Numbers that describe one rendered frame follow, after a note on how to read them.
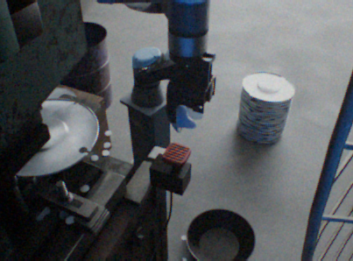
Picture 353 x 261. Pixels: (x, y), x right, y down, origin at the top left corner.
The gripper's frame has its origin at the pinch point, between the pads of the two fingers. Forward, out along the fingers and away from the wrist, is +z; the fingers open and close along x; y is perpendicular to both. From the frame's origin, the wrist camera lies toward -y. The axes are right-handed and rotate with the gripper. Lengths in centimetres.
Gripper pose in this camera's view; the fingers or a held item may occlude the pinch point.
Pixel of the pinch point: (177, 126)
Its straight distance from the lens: 78.1
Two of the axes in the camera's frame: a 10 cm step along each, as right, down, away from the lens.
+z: 0.0, 7.3, 6.8
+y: 9.1, 2.8, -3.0
